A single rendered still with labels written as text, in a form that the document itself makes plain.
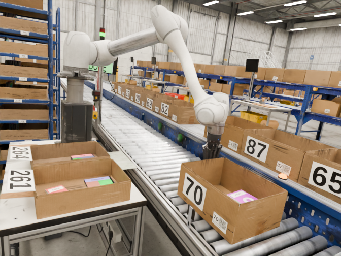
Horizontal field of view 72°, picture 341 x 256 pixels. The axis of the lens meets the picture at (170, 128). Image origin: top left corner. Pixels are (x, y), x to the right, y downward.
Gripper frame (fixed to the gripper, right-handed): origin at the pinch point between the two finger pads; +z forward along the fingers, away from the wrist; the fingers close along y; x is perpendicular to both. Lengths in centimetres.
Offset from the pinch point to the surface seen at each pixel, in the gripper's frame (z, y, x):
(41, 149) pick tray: 3, 81, -55
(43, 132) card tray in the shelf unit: 24, 78, -166
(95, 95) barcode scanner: -20, 36, -132
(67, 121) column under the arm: -11, 66, -66
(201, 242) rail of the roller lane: 11.5, 28.6, 35.8
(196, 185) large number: -1.4, 20.8, 17.5
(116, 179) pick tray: 8, 47, -16
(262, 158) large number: -7.3, -28.7, 10.1
